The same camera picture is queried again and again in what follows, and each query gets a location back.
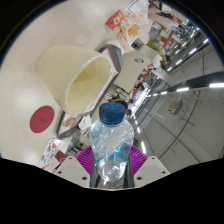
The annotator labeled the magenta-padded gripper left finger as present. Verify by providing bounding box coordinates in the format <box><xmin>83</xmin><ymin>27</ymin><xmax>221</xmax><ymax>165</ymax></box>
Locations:
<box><xmin>53</xmin><ymin>145</ymin><xmax>98</xmax><ymax>188</ymax></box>

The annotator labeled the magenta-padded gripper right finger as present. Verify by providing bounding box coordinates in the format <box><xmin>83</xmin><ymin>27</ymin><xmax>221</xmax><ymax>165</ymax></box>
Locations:
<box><xmin>123</xmin><ymin>144</ymin><xmax>171</xmax><ymax>188</ymax></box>

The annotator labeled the clear water bottle blue cap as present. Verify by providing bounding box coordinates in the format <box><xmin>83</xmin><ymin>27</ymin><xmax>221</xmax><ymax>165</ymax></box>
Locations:
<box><xmin>88</xmin><ymin>101</ymin><xmax>135</xmax><ymax>183</ymax></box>

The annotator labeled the white paper napkin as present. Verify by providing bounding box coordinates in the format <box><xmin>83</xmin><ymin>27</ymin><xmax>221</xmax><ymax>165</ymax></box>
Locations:
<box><xmin>78</xmin><ymin>114</ymin><xmax>93</xmax><ymax>131</ymax></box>

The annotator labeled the flat round red coaster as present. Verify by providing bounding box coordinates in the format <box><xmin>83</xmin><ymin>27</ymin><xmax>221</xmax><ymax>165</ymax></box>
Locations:
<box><xmin>29</xmin><ymin>105</ymin><xmax>56</xmax><ymax>134</ymax></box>

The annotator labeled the ceiling air conditioner unit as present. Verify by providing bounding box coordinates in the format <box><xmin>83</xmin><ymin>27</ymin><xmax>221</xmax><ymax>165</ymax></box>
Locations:
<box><xmin>166</xmin><ymin>98</ymin><xmax>183</xmax><ymax>116</ymax></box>

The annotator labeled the cream plastic cup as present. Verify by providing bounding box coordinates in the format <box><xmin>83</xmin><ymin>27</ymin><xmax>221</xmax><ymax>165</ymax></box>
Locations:
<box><xmin>37</xmin><ymin>44</ymin><xmax>113</xmax><ymax>116</ymax></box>

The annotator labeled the beige chair with round hole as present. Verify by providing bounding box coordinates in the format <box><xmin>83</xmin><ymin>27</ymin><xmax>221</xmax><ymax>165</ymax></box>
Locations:
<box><xmin>114</xmin><ymin>52</ymin><xmax>152</xmax><ymax>94</ymax></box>

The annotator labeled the ceiling light strips group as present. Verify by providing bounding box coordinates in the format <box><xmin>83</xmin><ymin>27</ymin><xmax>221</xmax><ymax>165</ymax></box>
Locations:
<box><xmin>133</xmin><ymin>36</ymin><xmax>224</xmax><ymax>155</ymax></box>

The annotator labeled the clear food bag with fries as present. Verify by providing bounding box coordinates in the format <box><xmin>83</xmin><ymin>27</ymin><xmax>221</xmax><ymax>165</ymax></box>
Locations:
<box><xmin>114</xmin><ymin>12</ymin><xmax>152</xmax><ymax>51</ymax></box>

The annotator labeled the white receipt paper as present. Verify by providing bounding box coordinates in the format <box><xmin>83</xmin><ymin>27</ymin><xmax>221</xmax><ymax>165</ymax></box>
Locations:
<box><xmin>125</xmin><ymin>0</ymin><xmax>150</xmax><ymax>14</ymax></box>

